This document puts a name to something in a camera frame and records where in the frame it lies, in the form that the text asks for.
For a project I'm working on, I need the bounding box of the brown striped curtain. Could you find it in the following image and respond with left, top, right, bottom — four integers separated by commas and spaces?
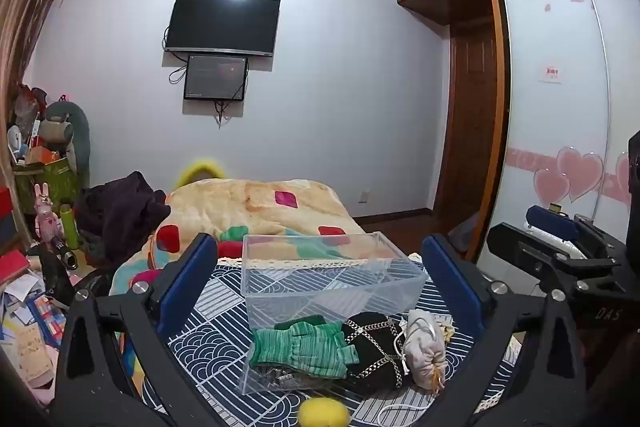
0, 0, 83, 228

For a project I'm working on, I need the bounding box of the white drawstring pouch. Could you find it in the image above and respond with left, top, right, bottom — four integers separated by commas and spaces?
400, 308, 453, 396

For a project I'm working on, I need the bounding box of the red book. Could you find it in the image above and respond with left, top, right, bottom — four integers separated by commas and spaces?
0, 249, 32, 290

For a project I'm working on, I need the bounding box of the pink rabbit figure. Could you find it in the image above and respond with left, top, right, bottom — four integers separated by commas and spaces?
33, 182, 65, 243

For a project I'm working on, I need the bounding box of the yellow plush toy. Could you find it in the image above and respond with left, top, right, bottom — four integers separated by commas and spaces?
176, 158, 224, 188

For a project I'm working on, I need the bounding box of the small clear plastic tray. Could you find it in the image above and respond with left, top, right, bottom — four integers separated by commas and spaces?
241, 347, 348, 396

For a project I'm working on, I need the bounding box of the white cord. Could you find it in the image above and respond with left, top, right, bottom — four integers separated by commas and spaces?
377, 399, 438, 427

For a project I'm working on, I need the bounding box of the large clear plastic box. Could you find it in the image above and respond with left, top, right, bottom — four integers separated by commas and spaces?
242, 231, 429, 334

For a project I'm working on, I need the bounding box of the brown wooden door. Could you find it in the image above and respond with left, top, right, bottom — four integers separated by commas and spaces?
432, 0, 501, 238

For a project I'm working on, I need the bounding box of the pile of papers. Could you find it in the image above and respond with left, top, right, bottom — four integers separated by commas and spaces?
0, 257, 76, 408

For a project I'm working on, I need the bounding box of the dark clothes pile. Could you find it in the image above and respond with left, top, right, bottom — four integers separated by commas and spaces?
74, 171, 172, 269

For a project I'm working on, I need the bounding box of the black cloth with chain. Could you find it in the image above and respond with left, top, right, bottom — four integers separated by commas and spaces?
341, 311, 417, 391

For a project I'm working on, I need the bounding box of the green bottle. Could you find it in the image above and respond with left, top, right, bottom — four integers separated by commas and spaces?
59, 203, 81, 251

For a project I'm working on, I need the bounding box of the black flashlight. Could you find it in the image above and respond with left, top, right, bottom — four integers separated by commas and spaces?
50, 234, 80, 271

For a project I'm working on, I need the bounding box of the beige printed blanket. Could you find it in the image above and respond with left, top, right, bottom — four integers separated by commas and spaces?
111, 178, 373, 388

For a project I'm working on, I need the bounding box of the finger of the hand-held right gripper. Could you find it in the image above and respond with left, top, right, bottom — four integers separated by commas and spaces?
486, 223, 621, 299
520, 204, 588, 259

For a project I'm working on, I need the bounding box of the black television cable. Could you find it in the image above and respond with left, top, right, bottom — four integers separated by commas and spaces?
161, 24, 236, 130

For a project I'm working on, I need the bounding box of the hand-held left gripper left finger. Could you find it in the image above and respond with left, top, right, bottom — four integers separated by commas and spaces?
52, 232, 226, 427

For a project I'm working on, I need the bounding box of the green knitted glove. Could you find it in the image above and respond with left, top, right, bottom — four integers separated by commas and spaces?
249, 314, 354, 381

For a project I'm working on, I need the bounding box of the white sliding wardrobe door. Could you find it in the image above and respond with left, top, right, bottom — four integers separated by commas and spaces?
470, 0, 640, 273

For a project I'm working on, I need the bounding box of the small black wall monitor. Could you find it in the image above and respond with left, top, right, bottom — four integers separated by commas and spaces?
183, 54, 249, 102

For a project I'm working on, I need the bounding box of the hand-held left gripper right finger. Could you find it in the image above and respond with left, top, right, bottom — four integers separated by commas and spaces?
421, 233, 592, 427

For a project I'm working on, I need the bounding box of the green paper bag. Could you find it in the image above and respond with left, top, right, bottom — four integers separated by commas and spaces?
12, 155, 81, 240

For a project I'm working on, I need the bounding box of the yellow plush ball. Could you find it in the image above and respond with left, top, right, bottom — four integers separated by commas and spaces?
298, 397, 351, 427

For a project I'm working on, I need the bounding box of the grey green plush toy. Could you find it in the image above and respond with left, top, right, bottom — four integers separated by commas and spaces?
41, 99, 92, 188

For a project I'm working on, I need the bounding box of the navy patterned bed sheet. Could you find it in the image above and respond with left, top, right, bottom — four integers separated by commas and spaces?
142, 254, 523, 427

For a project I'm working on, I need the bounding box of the black wall television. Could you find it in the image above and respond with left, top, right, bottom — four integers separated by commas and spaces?
164, 0, 281, 58

